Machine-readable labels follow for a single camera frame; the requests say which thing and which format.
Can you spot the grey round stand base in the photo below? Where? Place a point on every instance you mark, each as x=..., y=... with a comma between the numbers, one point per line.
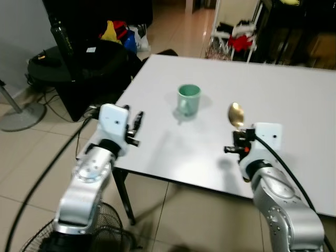
x=23, y=118

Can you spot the gold metal spoon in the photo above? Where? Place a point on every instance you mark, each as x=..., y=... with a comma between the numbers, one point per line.
x=235, y=113

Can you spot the yellow cloth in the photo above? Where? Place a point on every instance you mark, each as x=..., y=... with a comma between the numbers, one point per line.
x=109, y=34

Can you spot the dark drink bottle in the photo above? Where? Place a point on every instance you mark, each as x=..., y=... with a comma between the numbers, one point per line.
x=62, y=37

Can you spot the red cloth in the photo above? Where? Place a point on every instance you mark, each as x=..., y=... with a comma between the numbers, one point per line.
x=122, y=29

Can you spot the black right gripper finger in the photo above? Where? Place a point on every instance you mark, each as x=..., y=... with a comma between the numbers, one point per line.
x=243, y=134
x=236, y=135

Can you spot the black chair back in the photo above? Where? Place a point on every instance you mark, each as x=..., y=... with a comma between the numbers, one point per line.
x=167, y=52

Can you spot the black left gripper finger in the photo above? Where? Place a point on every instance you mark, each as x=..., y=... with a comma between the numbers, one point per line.
x=139, y=121
x=128, y=108

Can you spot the black shelf unit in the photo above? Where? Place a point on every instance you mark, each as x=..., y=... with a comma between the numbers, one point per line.
x=299, y=31

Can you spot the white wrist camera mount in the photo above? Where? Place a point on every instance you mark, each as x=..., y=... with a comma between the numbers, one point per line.
x=112, y=126
x=266, y=140

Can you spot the green ceramic mug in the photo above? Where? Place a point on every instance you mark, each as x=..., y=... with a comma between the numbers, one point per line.
x=189, y=100

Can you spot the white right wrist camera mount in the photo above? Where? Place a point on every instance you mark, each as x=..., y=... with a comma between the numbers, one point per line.
x=266, y=140

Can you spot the clear plastic bag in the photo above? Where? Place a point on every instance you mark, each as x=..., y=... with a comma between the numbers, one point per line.
x=140, y=39

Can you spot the red garment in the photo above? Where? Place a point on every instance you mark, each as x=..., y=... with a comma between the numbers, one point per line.
x=240, y=42

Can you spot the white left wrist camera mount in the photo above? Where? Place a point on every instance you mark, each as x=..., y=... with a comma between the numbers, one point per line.
x=112, y=126

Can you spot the black table leg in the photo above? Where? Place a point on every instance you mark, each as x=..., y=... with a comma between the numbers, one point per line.
x=124, y=197

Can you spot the blue bag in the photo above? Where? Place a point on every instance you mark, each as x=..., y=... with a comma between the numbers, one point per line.
x=130, y=42

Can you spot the small white paper tag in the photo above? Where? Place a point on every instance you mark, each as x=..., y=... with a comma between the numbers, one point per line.
x=91, y=50

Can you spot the black round side table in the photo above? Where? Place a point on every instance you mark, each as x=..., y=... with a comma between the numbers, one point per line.
x=58, y=71

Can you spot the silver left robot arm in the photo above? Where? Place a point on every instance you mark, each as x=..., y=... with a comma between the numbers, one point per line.
x=86, y=184

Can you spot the white clothes rack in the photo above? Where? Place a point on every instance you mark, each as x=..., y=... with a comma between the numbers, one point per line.
x=212, y=31

